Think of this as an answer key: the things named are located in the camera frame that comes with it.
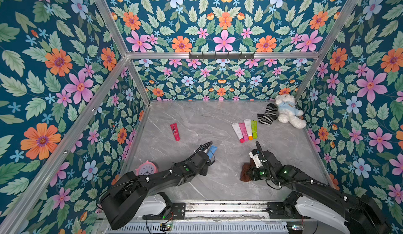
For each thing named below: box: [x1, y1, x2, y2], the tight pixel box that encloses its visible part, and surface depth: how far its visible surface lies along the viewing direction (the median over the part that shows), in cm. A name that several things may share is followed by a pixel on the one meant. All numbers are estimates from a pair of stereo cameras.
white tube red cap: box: [230, 122, 245, 144], surface depth 103 cm
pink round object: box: [135, 160, 158, 176], surface depth 87 cm
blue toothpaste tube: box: [207, 144, 218, 159], surface depth 96 cm
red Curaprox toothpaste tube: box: [170, 122, 181, 142], surface depth 103 cm
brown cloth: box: [239, 158, 256, 182], surface depth 83 cm
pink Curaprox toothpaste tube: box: [238, 122, 249, 142], surface depth 103 cm
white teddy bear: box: [274, 93, 307, 130], surface depth 107 cm
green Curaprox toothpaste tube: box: [250, 120, 258, 140], surface depth 105 cm
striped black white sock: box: [257, 102, 280, 126], surface depth 111 cm
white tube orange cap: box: [243, 119, 254, 141], surface depth 103 cm
